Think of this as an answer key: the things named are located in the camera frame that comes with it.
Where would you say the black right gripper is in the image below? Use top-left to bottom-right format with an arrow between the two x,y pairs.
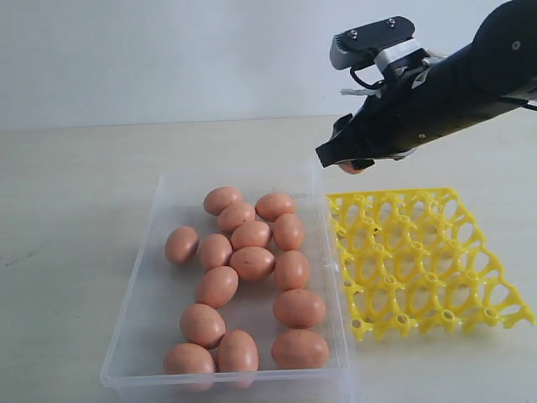
315,54 -> 475,170

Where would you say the brown egg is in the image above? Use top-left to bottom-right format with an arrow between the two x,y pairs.
164,226 -> 199,264
338,160 -> 375,175
273,289 -> 326,328
217,329 -> 259,372
200,233 -> 232,271
229,246 -> 275,281
195,266 -> 239,309
271,329 -> 330,369
163,343 -> 216,375
216,201 -> 256,233
273,213 -> 305,251
180,303 -> 226,349
203,186 -> 243,216
274,250 -> 310,291
231,220 -> 272,249
255,192 -> 296,222

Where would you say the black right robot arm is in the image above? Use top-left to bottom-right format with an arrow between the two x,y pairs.
316,1 -> 536,170

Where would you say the yellow plastic egg tray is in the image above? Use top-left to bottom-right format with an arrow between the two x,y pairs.
327,188 -> 535,340

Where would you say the clear plastic container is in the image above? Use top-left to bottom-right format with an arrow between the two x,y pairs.
101,159 -> 360,402

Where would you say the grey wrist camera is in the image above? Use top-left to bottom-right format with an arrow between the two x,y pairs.
330,16 -> 425,71

